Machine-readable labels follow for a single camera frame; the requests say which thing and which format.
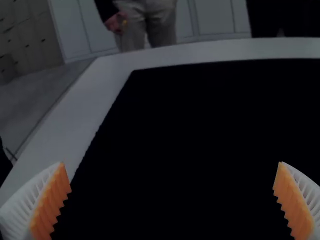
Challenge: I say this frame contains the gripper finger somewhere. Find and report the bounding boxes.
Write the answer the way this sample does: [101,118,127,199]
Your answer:
[0,161,73,240]
[272,161,320,240]

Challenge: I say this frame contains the person's forearm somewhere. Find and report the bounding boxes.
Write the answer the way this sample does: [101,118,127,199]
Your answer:
[94,0,120,25]

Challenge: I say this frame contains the person's hand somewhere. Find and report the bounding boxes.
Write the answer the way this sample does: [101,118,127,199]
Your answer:
[103,11,129,34]

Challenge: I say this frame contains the black mat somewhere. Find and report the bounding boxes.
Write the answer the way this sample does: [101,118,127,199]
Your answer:
[49,57,320,240]

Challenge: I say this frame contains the grey drawer cabinet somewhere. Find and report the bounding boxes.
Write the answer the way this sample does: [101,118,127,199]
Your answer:
[0,0,64,84]

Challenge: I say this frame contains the black crate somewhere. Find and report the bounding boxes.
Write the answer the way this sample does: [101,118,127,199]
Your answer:
[245,0,320,39]

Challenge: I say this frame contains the grey cupboard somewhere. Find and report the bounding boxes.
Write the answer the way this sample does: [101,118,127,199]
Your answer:
[48,0,121,64]
[174,0,252,44]

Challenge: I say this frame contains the person's legs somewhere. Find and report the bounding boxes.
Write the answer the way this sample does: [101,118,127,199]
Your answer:
[109,0,179,53]

